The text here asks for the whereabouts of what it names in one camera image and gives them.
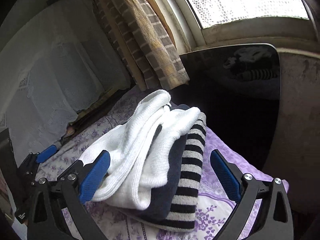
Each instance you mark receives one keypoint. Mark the purple floral bedsheet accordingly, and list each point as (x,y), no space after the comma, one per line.
(212,217)

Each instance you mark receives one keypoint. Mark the black glossy panel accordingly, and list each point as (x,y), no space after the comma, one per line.
(225,92)

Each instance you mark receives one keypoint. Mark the black striped garment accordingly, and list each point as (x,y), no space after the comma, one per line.
(192,155)

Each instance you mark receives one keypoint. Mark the white knit V-neck sweater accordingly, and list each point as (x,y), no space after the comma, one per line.
(130,142)

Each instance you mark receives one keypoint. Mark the dark brown blanket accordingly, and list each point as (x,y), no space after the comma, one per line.
(85,118)

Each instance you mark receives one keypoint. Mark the window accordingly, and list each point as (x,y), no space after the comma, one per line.
(200,30)

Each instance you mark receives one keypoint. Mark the white lace window curtain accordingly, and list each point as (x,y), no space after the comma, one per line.
(237,0)

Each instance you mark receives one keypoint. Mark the white lace cloth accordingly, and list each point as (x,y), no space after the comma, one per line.
(62,80)

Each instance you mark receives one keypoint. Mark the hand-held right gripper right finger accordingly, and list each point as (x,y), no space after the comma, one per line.
(225,177)

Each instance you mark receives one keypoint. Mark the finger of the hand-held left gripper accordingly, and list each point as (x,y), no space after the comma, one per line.
(46,153)
(72,167)

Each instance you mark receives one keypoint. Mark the navy folded garment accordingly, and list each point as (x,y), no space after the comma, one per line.
(175,167)

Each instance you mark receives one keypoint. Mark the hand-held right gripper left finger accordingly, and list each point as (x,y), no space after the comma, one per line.
(96,172)

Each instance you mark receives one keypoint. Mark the brick-pattern curtain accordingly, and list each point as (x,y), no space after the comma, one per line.
(155,42)

